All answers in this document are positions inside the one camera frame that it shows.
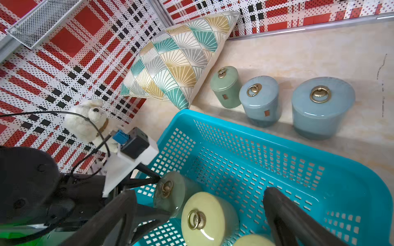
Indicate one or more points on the teal plastic basket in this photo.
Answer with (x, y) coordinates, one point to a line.
(238, 164)

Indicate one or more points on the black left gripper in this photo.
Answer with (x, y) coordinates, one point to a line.
(33, 191)

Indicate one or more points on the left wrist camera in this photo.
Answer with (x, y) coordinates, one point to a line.
(134, 148)

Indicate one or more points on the white plush bear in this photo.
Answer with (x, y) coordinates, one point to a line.
(88, 121)

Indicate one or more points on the blue-grey tea canister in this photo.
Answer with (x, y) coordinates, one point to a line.
(319, 106)
(260, 100)

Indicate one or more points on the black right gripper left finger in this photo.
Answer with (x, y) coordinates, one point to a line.
(116, 221)

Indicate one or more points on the yellow-green tea canister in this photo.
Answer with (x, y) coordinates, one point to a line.
(253, 240)
(208, 220)

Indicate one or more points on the white wire mesh shelf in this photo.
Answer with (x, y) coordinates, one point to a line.
(35, 26)

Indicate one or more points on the dark green tea canister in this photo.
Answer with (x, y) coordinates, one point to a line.
(226, 85)
(172, 193)

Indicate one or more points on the geometric fan pattern pillow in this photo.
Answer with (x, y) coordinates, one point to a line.
(176, 62)

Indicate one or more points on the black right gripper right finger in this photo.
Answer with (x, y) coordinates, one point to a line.
(290, 225)

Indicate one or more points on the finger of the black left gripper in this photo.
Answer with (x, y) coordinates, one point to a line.
(149, 177)

